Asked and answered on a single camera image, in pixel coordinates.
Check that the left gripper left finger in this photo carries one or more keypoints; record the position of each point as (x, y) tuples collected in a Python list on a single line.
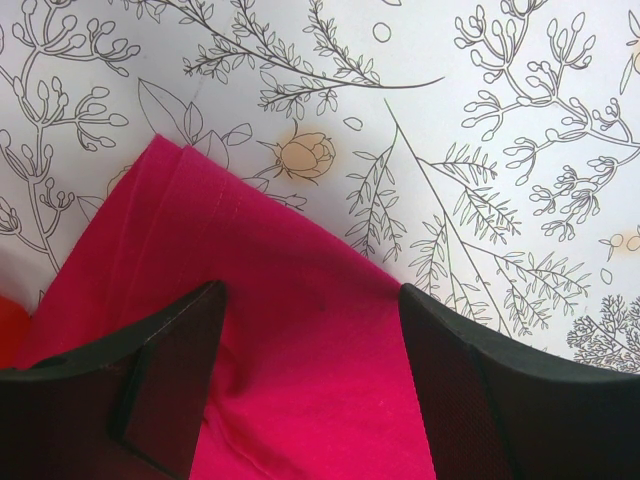
[(126, 406)]

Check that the floral patterned mat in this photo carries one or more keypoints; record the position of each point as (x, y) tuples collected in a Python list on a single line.
[(485, 151)]

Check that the red t shirt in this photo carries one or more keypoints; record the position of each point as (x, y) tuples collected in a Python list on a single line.
[(311, 379)]

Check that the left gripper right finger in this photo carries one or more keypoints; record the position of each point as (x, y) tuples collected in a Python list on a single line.
[(494, 408)]

